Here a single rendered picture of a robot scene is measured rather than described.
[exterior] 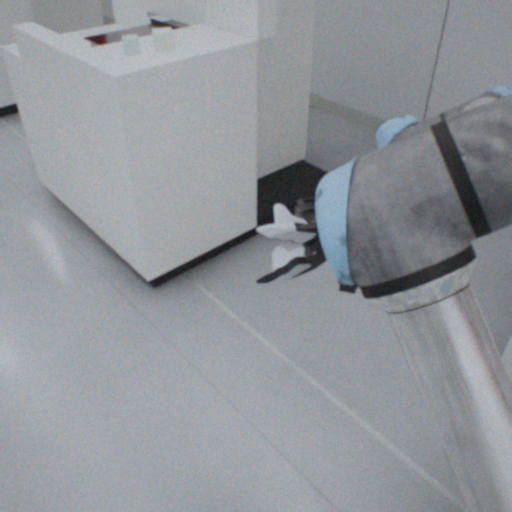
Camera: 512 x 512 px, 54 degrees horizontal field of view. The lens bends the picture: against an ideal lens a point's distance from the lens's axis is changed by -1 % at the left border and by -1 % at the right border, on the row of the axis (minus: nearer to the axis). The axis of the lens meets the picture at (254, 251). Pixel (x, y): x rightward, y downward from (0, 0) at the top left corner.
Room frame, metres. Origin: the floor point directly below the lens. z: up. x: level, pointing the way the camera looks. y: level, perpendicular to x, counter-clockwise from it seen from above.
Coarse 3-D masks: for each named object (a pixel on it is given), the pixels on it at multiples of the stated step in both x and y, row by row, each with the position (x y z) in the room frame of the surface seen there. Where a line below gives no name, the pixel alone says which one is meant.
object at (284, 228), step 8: (280, 208) 0.64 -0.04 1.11; (280, 216) 0.62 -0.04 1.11; (288, 216) 0.63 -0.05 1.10; (272, 224) 0.60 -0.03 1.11; (280, 224) 0.60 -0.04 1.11; (288, 224) 0.60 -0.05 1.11; (264, 232) 0.59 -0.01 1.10; (272, 232) 0.59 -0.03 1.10; (280, 232) 0.59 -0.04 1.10; (288, 232) 0.59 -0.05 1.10; (296, 232) 0.60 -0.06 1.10; (304, 232) 0.60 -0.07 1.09; (312, 232) 0.61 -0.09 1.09; (296, 240) 0.60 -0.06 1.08; (304, 240) 0.61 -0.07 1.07
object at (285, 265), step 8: (280, 248) 0.68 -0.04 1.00; (296, 248) 0.67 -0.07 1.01; (272, 256) 0.68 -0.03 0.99; (280, 256) 0.67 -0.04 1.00; (288, 256) 0.66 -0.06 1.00; (296, 256) 0.65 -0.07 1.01; (304, 256) 0.65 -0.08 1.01; (272, 264) 0.66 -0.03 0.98; (280, 264) 0.66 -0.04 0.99; (288, 264) 0.64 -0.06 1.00; (296, 264) 0.63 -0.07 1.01; (304, 264) 0.64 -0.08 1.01; (272, 272) 0.64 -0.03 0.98; (280, 272) 0.64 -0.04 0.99; (288, 272) 0.63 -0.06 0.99; (296, 272) 0.64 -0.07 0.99; (256, 280) 0.64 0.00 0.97; (264, 280) 0.63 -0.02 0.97; (272, 280) 0.63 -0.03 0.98; (280, 280) 0.64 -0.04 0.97
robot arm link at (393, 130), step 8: (392, 120) 0.80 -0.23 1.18; (400, 120) 0.79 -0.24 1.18; (408, 120) 0.79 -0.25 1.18; (416, 120) 0.81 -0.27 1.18; (432, 120) 0.77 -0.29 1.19; (440, 120) 0.77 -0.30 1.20; (384, 128) 0.79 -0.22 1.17; (392, 128) 0.79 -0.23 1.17; (400, 128) 0.78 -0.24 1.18; (408, 128) 0.78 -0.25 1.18; (416, 128) 0.78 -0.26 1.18; (376, 136) 0.81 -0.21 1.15; (384, 136) 0.79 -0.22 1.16; (392, 136) 0.78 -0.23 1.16; (400, 136) 0.77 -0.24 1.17; (384, 144) 0.78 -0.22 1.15
